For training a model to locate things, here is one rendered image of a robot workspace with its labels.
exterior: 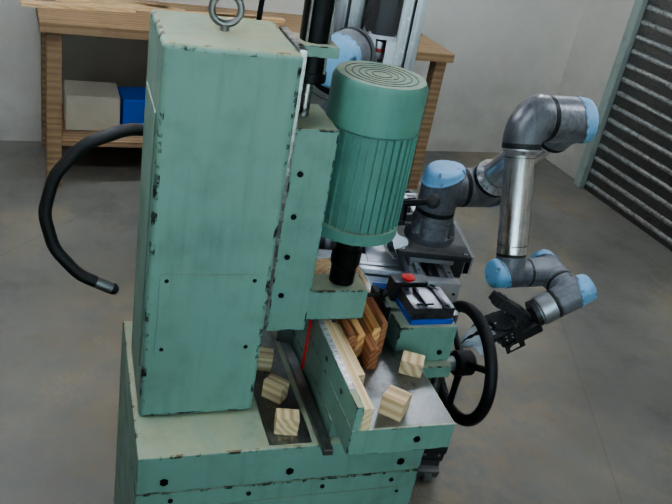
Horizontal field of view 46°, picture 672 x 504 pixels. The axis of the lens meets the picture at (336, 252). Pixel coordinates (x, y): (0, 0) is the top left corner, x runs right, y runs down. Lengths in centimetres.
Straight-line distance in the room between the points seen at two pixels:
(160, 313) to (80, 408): 143
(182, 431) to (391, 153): 65
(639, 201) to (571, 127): 323
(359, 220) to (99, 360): 176
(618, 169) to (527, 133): 345
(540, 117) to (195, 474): 113
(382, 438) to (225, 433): 30
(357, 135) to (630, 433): 219
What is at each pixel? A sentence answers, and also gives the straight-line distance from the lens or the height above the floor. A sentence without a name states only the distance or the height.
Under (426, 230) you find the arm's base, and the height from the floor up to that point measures 87.
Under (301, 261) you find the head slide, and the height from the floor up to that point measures 112.
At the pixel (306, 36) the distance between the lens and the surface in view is 136.
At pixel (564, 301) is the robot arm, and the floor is 92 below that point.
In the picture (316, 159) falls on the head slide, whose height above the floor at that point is 133.
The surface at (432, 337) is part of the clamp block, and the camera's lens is 169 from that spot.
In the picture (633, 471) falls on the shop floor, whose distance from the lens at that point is 315.
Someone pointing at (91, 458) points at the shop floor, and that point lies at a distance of 266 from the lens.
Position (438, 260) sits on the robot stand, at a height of 79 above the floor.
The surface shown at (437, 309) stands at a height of 100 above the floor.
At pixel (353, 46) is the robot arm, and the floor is 141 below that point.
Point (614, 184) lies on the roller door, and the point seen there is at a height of 15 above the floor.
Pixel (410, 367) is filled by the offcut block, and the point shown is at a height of 92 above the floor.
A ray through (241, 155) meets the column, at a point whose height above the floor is 135.
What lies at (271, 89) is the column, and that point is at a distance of 128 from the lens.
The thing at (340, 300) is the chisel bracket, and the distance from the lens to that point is 159.
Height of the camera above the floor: 184
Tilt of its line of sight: 28 degrees down
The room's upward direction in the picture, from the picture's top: 11 degrees clockwise
